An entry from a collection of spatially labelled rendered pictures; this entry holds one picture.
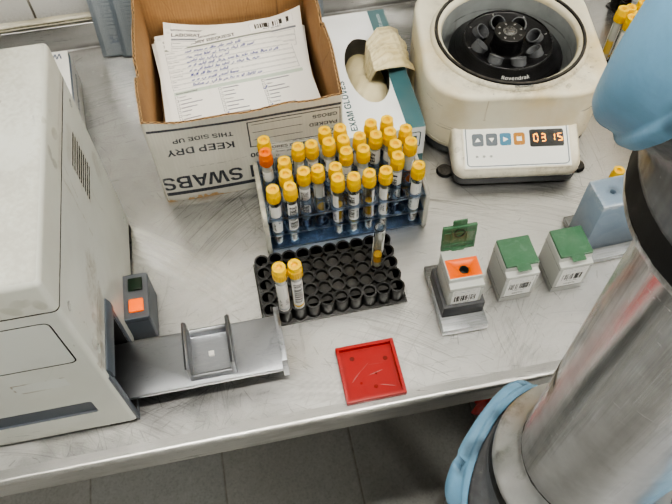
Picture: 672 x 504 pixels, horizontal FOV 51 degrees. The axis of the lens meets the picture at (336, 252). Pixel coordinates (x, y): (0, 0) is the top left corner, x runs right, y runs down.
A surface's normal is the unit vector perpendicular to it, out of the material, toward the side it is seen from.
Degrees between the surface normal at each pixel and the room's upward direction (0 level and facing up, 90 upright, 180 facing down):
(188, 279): 0
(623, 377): 91
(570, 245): 0
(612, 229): 90
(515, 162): 25
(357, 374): 0
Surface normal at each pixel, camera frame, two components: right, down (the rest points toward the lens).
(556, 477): -0.80, 0.51
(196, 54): 0.00, -0.55
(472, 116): -0.02, 0.84
